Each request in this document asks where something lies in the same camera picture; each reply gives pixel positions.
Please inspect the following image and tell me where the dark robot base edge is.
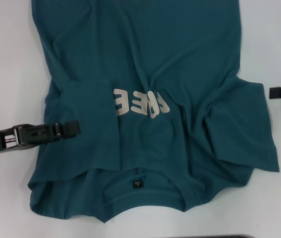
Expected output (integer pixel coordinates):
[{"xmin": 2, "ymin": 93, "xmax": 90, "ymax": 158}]
[{"xmin": 152, "ymin": 235, "xmax": 255, "ymax": 238}]

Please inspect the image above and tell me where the teal blue printed t-shirt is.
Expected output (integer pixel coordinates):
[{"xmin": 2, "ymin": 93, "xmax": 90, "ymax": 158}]
[{"xmin": 27, "ymin": 0, "xmax": 280, "ymax": 217}]

